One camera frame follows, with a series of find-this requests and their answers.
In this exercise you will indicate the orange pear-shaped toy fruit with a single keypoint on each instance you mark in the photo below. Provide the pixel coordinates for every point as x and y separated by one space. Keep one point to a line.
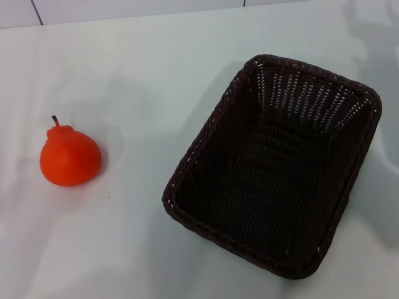
70 162

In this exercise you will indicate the dark brown woven basket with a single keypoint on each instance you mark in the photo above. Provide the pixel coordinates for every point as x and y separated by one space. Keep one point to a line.
268 187

